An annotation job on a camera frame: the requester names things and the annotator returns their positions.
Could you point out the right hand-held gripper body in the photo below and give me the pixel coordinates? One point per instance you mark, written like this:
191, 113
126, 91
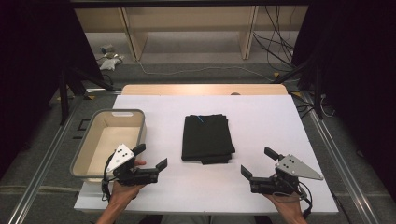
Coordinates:
292, 168

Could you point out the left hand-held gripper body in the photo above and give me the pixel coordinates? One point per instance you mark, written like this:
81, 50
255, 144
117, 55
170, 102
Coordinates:
120, 158

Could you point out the person's left hand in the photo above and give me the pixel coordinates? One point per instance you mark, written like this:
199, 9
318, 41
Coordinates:
125, 192

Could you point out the person's right hand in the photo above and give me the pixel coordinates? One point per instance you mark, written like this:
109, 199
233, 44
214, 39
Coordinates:
288, 203

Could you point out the beige bin with grey rim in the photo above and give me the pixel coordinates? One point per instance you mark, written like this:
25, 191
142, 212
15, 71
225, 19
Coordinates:
109, 140

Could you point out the folded black cloth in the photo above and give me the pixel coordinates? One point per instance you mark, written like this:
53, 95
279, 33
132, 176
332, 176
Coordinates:
207, 138

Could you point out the black metal stand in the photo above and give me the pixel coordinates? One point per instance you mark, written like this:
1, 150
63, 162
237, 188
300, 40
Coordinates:
311, 77
73, 84

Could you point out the crumpled white cloth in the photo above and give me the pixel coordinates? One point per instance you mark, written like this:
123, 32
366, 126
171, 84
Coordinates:
109, 63

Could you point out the black curtain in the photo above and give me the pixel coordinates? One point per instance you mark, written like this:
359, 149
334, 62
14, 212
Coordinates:
34, 74
358, 87

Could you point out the small grey device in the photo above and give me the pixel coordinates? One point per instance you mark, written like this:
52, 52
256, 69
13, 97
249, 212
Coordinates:
106, 48

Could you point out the aluminium rail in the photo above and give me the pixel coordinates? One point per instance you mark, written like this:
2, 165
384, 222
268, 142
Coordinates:
46, 161
339, 161

